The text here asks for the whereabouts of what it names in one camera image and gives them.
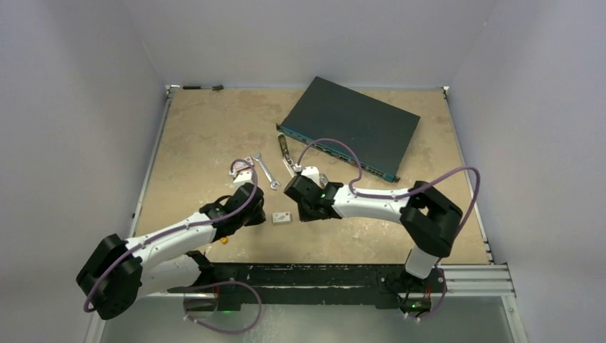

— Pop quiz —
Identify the white staple box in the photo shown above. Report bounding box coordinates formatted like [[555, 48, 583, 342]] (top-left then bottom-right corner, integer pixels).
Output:
[[272, 212, 292, 225]]

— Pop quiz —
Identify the green and white stapler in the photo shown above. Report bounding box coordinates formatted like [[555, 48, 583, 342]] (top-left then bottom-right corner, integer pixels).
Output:
[[277, 133, 296, 177]]

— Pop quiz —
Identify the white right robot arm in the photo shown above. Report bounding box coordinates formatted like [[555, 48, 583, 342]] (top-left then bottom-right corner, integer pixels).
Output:
[[284, 174, 463, 291]]

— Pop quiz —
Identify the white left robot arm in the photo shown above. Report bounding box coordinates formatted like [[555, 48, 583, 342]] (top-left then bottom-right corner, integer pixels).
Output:
[[76, 182, 266, 320]]

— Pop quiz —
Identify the silver open-end wrench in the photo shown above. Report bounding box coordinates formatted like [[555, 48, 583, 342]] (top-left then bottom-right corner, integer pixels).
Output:
[[251, 151, 281, 191]]

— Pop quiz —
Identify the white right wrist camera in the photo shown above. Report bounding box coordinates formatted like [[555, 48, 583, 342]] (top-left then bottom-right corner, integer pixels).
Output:
[[294, 164, 321, 187]]

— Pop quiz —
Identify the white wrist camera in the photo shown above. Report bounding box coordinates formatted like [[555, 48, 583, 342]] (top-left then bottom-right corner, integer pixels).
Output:
[[294, 164, 321, 187], [229, 166, 254, 187]]

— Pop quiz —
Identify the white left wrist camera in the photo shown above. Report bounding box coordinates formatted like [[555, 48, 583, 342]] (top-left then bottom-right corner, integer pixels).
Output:
[[229, 166, 254, 187]]

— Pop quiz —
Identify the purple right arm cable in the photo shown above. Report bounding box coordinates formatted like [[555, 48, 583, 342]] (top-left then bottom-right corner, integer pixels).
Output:
[[294, 138, 482, 266]]

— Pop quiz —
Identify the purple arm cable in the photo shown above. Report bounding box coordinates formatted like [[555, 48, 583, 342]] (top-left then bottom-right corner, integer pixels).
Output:
[[83, 159, 259, 314], [294, 138, 482, 266]]

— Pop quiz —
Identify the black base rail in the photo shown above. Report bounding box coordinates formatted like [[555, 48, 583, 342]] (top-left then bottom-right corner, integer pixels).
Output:
[[170, 263, 447, 312]]

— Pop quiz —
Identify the dark blue network switch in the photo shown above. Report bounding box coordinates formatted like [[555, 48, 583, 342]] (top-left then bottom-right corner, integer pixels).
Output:
[[277, 76, 420, 182]]

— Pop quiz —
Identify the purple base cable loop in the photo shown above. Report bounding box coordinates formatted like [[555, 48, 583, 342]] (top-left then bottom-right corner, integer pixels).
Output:
[[182, 279, 264, 336]]

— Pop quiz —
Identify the black screwdriver at wall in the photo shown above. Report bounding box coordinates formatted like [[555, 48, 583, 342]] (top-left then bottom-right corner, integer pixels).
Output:
[[182, 84, 224, 91]]

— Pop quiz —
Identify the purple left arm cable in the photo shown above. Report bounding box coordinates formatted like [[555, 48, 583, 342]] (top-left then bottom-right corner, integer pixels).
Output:
[[83, 159, 259, 314]]

